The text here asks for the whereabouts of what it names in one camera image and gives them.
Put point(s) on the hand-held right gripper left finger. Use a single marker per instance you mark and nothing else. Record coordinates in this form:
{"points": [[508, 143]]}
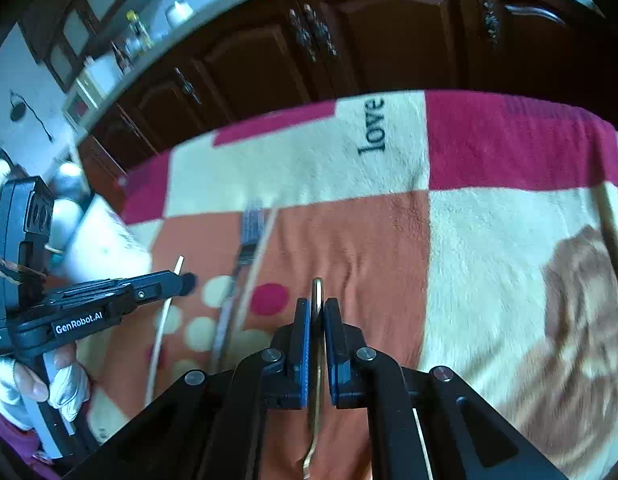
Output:
{"points": [[304, 340]]}

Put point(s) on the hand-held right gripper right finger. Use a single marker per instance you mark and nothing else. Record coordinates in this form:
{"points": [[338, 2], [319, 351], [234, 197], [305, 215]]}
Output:
{"points": [[330, 340]]}

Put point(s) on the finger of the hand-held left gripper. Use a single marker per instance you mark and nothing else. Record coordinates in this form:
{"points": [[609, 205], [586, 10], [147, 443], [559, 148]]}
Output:
{"points": [[154, 287]]}

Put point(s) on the gold metal fork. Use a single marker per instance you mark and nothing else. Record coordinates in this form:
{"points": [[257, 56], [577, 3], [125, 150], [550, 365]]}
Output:
{"points": [[317, 292]]}

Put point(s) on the person's left hand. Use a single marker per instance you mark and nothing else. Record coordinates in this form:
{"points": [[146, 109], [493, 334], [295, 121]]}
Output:
{"points": [[4, 390]]}

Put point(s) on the white printed bag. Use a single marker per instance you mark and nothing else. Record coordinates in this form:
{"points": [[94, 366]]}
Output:
{"points": [[106, 245]]}

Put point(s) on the white round container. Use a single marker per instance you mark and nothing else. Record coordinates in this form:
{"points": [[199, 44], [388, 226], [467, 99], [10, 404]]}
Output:
{"points": [[64, 215]]}

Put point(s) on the person's purple clothing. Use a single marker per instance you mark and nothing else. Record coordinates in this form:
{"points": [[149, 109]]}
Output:
{"points": [[9, 445]]}

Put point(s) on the red and cream printed blanket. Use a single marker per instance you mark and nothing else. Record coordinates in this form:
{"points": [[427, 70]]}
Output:
{"points": [[339, 210]]}

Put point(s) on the cream microwave oven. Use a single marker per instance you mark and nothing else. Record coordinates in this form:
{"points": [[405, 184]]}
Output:
{"points": [[81, 100]]}

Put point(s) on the white electric kettle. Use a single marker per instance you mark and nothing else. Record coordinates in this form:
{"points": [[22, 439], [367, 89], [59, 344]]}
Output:
{"points": [[179, 12]]}

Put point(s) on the wooden upper cabinet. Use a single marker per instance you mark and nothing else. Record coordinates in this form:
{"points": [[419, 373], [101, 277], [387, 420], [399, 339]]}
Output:
{"points": [[84, 15]]}

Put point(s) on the wooden base cabinet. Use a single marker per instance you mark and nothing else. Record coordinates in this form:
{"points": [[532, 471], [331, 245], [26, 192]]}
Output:
{"points": [[389, 35]]}

